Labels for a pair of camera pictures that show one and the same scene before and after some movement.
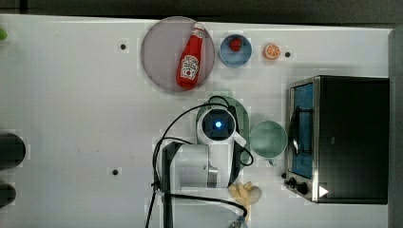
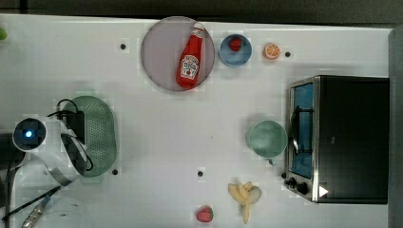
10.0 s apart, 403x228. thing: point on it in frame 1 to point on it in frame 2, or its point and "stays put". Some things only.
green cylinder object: (3, 34) stays put
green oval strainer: (242, 122) to (100, 132)
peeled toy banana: (245, 194) stays put
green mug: (269, 139) stays put
